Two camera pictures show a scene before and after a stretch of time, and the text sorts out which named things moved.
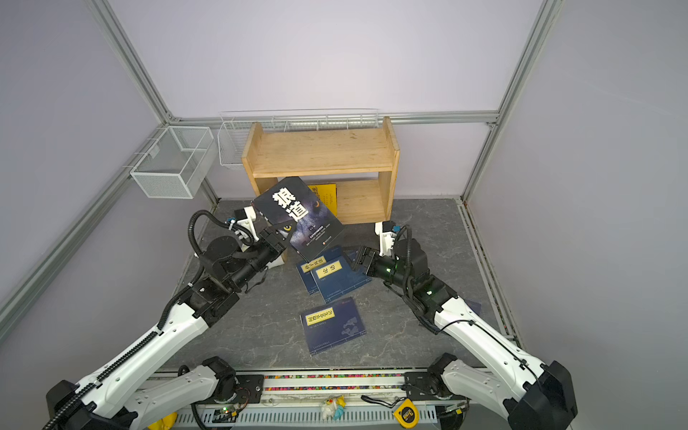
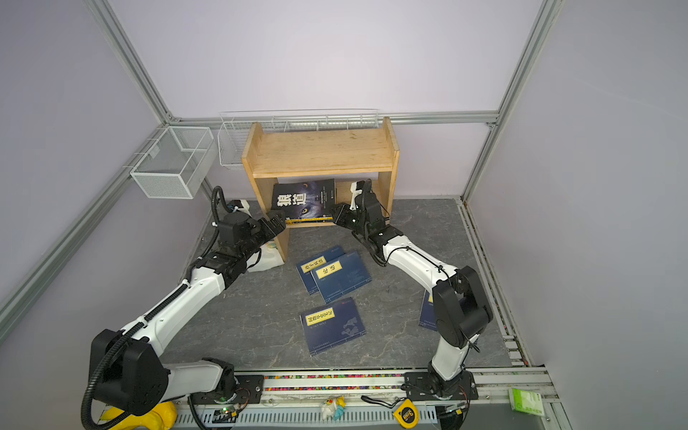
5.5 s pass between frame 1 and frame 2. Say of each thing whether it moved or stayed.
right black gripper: moved
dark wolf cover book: moved
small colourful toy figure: stayed
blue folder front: stayed
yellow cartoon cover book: moved
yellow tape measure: stayed
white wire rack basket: stayed
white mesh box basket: stayed
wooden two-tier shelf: stayed
